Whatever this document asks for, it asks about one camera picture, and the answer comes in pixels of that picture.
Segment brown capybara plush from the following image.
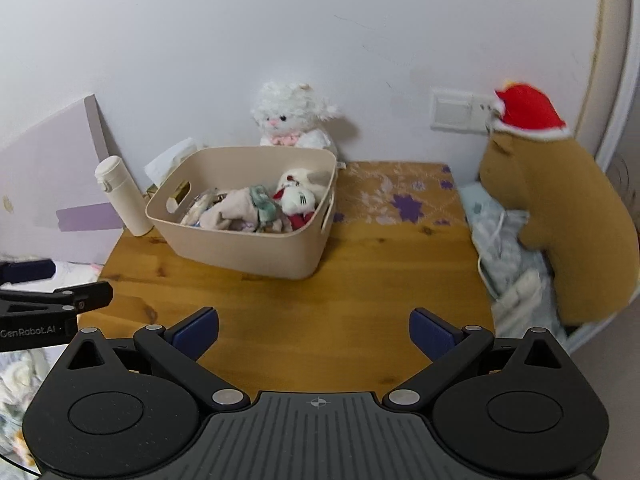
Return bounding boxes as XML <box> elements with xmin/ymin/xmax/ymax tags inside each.
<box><xmin>477</xmin><ymin>130</ymin><xmax>640</xmax><ymax>326</ymax></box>

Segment white and red plush toy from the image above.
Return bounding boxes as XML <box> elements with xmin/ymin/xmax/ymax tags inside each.
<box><xmin>274</xmin><ymin>167</ymin><xmax>333</xmax><ymax>231</ymax></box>

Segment light blue blanket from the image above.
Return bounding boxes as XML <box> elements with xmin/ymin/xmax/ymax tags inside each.
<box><xmin>457</xmin><ymin>182</ymin><xmax>571</xmax><ymax>341</ymax></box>

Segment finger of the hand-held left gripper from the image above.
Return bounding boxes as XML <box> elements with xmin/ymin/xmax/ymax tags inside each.
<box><xmin>0</xmin><ymin>258</ymin><xmax>55</xmax><ymax>283</ymax></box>
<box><xmin>0</xmin><ymin>281</ymin><xmax>114</xmax><ymax>319</ymax></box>

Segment white tissue pack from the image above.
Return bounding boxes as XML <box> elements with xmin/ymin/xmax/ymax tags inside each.
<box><xmin>144</xmin><ymin>137</ymin><xmax>198</xmax><ymax>186</ymax></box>

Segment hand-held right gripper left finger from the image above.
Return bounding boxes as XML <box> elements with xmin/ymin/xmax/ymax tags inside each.
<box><xmin>57</xmin><ymin>306</ymin><xmax>251</xmax><ymax>411</ymax></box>

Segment beige fuzzy hat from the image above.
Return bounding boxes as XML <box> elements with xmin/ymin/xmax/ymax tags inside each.
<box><xmin>200</xmin><ymin>187</ymin><xmax>261</xmax><ymax>233</ymax></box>

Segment white thermos bottle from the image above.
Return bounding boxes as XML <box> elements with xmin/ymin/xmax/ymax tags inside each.
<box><xmin>95</xmin><ymin>156</ymin><xmax>155</xmax><ymax>237</ymax></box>

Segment beige plastic basket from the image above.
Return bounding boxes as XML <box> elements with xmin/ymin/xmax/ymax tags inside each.
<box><xmin>145</xmin><ymin>146</ymin><xmax>337</xmax><ymax>281</ymax></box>

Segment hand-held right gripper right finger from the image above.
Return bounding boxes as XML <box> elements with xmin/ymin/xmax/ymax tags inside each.
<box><xmin>382</xmin><ymin>306</ymin><xmax>575</xmax><ymax>411</ymax></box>

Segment green scrunchie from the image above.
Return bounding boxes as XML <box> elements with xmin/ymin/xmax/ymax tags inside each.
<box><xmin>250</xmin><ymin>186</ymin><xmax>281</xmax><ymax>223</ymax></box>

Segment purple headboard panel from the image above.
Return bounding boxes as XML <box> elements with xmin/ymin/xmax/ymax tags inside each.
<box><xmin>0</xmin><ymin>94</ymin><xmax>126</xmax><ymax>266</ymax></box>

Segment red santa hat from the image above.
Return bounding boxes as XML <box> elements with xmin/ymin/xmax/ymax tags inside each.
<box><xmin>490</xmin><ymin>79</ymin><xmax>571</xmax><ymax>142</ymax></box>

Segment white cable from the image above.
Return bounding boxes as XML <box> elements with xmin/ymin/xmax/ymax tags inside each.
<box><xmin>477</xmin><ymin>210</ymin><xmax>526</xmax><ymax>301</ymax></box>

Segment white bedding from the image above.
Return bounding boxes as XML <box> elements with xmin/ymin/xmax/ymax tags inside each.
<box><xmin>0</xmin><ymin>260</ymin><xmax>103</xmax><ymax>471</ymax></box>

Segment clear snack packet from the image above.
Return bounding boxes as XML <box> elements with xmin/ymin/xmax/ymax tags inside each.
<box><xmin>181</xmin><ymin>190</ymin><xmax>221</xmax><ymax>226</ymax></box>

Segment white plush sheep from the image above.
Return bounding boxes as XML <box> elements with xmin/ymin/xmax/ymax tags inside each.
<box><xmin>251</xmin><ymin>80</ymin><xmax>341</xmax><ymax>161</ymax></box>

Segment white power strip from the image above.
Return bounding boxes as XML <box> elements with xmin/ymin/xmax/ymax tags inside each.
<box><xmin>495</xmin><ymin>275</ymin><xmax>543</xmax><ymax>311</ymax></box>

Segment white wall switch socket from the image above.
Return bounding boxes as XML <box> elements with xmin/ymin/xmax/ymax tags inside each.
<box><xmin>431</xmin><ymin>87</ymin><xmax>501</xmax><ymax>133</ymax></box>

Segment gold box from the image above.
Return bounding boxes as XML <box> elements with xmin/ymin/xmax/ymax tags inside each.
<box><xmin>145</xmin><ymin>182</ymin><xmax>192</xmax><ymax>202</ymax></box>

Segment purple floral table mat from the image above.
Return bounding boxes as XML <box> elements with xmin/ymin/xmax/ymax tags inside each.
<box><xmin>332</xmin><ymin>161</ymin><xmax>468</xmax><ymax>226</ymax></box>

